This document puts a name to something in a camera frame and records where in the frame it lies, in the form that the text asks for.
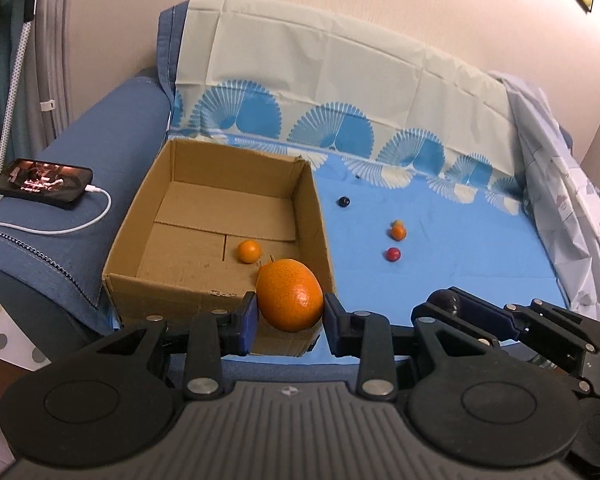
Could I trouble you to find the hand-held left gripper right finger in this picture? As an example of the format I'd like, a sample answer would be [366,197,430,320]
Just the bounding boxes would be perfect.
[324,292,486,402]

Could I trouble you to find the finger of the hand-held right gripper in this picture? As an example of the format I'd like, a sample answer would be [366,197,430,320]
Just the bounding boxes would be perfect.
[430,286,581,333]
[485,332,598,393]

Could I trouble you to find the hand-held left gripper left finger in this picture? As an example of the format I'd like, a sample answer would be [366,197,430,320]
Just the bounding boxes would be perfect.
[92,292,259,402]

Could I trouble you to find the brown cardboard box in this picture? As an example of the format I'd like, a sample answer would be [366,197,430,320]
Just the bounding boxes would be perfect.
[101,139,337,358]

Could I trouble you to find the white patterned cloth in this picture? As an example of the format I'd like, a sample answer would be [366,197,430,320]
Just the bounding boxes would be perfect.
[487,70,600,331]

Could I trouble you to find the blue fabric sofa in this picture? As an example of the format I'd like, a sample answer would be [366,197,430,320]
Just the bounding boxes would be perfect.
[0,2,421,391]

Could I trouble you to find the white dotted panel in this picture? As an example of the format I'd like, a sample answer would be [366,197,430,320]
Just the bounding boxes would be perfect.
[0,310,51,372]

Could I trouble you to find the black smartphone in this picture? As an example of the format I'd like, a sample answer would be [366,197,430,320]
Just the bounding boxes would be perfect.
[0,158,94,210]

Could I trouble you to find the blue fan-patterned cloth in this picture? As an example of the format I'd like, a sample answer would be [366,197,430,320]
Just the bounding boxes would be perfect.
[167,0,568,361]

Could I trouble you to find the grey curtain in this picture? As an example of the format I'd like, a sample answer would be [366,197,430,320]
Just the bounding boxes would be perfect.
[30,0,77,143]

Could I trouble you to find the white charging cable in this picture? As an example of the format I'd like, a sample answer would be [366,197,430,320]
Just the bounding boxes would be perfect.
[0,185,112,235]

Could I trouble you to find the black-white braided cord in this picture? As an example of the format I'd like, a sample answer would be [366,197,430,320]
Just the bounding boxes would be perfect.
[0,0,42,211]

